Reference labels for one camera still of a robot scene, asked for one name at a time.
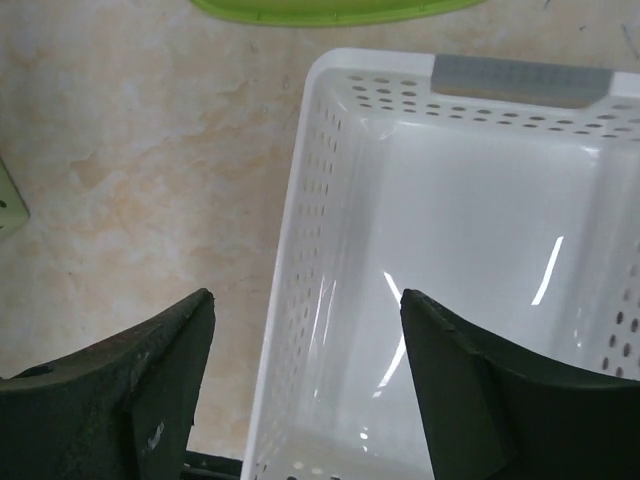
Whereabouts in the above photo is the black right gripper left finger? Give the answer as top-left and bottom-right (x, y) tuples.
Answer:
(1, 289), (215, 479)

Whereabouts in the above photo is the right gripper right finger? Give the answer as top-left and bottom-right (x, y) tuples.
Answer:
(400, 289), (639, 479)

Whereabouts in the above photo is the white perforated basket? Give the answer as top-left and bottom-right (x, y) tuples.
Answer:
(242, 48), (639, 479)

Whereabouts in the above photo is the lime green plastic tub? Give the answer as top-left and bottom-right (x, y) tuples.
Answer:
(192, 0), (480, 28)

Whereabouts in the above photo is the light green perforated basket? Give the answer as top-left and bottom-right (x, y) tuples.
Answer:
(0, 161), (30, 241)

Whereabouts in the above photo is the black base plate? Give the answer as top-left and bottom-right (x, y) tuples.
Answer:
(179, 451), (243, 480)

